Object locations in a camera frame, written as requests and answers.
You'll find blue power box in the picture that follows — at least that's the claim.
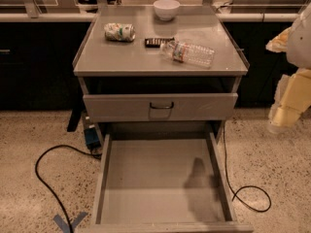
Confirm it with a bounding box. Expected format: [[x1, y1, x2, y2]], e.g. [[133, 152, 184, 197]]
[[84, 127, 101, 150]]

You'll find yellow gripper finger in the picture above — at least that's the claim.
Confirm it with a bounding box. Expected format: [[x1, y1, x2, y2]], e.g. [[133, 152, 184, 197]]
[[267, 68, 311, 134], [265, 27, 291, 52]]

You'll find closed upper grey drawer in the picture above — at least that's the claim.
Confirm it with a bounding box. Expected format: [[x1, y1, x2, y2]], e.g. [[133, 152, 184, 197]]
[[84, 93, 237, 122]]

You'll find black cable right floor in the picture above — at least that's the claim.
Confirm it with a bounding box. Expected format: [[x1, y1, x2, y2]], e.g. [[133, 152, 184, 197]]
[[222, 123, 272, 214]]

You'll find black cable left floor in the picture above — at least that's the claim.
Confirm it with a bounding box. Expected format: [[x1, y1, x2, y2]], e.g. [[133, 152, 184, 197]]
[[34, 144, 103, 233]]

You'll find white bowl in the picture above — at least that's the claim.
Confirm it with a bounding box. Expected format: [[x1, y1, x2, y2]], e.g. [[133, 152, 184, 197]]
[[154, 0, 180, 20]]

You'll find grey drawer cabinet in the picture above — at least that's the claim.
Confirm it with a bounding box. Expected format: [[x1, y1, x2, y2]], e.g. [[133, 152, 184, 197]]
[[74, 6, 248, 136]]

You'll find blue tape cross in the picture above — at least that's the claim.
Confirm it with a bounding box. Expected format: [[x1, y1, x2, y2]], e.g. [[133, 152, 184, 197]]
[[53, 212, 87, 233]]

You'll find black cable floor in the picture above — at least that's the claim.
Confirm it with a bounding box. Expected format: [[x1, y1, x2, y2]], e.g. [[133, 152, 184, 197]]
[[34, 144, 103, 233], [222, 123, 272, 214]]

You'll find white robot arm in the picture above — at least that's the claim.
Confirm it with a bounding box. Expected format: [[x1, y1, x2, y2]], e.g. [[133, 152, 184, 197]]
[[266, 4, 311, 134]]

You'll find open lower grey drawer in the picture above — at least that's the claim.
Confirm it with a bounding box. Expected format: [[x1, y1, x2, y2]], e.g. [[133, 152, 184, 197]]
[[75, 133, 254, 233]]

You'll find clear plastic water bottle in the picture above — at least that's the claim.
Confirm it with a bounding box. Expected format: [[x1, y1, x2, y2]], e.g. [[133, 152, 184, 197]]
[[159, 41, 215, 68]]

